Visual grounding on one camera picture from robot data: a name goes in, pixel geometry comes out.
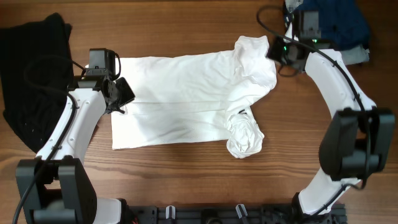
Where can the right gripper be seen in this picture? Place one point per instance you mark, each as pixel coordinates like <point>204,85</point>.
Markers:
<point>276,51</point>

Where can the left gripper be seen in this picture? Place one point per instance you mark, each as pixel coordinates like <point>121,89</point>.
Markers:
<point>129,95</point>

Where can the white t-shirt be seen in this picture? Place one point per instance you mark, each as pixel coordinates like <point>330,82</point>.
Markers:
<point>196,98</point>

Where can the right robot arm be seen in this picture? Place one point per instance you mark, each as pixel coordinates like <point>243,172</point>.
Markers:
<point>357,141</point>

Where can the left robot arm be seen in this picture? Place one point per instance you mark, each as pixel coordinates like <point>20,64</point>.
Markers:
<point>54,186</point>

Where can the folded dark blue garment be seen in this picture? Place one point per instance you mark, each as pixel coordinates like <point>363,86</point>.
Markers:
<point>340,22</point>

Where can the folded light blue jeans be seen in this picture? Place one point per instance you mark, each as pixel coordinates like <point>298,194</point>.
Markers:
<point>355,55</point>

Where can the black garment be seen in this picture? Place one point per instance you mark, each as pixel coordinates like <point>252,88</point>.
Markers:
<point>36,68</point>

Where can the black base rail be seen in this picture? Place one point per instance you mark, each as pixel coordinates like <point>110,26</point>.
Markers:
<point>265,214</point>

